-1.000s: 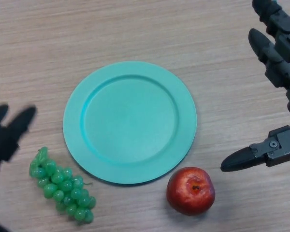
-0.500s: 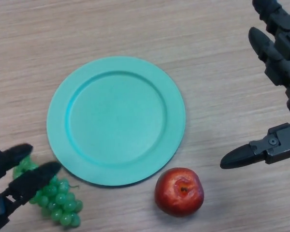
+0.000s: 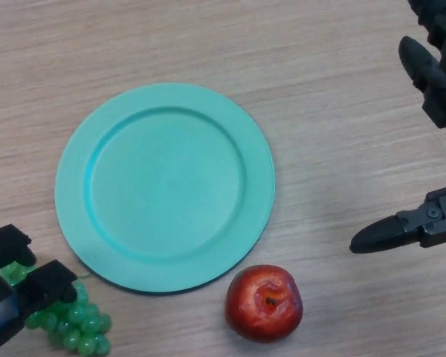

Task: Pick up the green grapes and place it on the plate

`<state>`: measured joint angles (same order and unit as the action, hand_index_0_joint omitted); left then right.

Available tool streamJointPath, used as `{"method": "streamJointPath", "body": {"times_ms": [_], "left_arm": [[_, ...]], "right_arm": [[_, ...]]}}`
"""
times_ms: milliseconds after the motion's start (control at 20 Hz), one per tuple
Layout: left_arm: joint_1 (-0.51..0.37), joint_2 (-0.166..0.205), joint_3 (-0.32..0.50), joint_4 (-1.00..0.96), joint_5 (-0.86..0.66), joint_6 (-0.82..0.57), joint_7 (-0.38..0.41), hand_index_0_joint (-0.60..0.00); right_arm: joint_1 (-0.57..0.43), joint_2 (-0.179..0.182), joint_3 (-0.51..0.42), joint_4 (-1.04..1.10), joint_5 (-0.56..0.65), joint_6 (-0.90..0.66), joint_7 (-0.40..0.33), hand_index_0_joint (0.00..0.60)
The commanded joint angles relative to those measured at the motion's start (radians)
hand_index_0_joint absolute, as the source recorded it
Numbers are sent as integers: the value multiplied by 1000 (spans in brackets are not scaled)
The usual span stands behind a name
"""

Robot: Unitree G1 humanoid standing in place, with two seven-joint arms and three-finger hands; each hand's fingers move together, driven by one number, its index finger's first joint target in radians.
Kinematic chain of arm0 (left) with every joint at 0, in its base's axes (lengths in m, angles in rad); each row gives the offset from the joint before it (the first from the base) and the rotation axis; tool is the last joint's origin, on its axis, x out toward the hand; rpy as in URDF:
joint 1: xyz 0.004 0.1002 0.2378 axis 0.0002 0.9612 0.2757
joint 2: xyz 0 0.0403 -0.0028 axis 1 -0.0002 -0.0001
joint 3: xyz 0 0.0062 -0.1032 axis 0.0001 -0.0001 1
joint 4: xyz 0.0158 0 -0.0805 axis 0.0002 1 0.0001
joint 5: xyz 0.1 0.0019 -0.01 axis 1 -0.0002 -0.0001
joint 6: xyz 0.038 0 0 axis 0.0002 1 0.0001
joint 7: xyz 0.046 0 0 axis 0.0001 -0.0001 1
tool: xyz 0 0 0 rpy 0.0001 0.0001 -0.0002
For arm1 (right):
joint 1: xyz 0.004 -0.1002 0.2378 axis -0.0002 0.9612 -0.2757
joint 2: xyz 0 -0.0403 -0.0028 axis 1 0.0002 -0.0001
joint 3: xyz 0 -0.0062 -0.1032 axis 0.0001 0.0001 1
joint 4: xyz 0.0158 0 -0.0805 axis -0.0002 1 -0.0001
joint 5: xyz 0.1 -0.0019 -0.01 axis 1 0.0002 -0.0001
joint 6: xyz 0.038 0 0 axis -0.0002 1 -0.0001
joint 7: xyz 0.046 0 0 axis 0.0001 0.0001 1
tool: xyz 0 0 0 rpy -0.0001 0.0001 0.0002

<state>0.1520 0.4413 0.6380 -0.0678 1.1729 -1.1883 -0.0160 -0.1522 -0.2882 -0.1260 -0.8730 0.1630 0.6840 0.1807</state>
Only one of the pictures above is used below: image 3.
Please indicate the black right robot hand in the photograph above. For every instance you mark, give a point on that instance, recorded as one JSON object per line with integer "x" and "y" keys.
{"x": 440, "y": 89}

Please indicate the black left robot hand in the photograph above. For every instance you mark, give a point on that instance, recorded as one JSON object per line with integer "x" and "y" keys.
{"x": 18, "y": 290}

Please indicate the green round plate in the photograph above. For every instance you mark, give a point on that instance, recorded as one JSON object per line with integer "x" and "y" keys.
{"x": 164, "y": 189}

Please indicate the red apple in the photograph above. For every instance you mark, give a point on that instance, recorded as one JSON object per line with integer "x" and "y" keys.
{"x": 264, "y": 303}

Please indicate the green grapes bunch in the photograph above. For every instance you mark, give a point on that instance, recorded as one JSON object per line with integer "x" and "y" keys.
{"x": 78, "y": 327}

